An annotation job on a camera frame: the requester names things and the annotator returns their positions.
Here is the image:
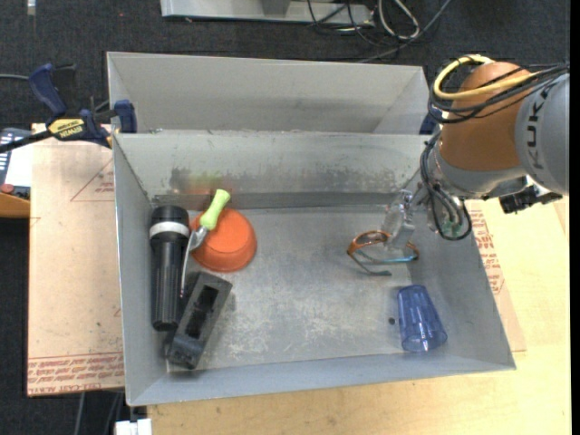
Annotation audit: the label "blue clear plastic cup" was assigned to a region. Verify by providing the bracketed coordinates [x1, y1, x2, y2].
[396, 284, 449, 353]

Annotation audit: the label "green handled metal tool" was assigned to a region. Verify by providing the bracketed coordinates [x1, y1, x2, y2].
[179, 188, 232, 299]

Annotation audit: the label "black flashlight with white ring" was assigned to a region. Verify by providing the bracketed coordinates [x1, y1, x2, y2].
[149, 205, 191, 333]

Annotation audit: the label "orange sunglasses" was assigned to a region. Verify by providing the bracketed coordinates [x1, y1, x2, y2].
[347, 229, 421, 277]

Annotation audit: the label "black cylinder on white bracket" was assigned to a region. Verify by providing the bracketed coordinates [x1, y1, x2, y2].
[498, 183, 553, 216]

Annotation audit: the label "grey metal bin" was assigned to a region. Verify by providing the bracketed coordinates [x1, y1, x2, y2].
[106, 51, 517, 408]

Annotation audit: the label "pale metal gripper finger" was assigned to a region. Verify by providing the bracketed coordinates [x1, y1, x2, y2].
[387, 220, 417, 251]
[383, 190, 412, 234]

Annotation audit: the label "orange bowl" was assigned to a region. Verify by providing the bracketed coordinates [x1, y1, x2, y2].
[189, 208, 258, 274]

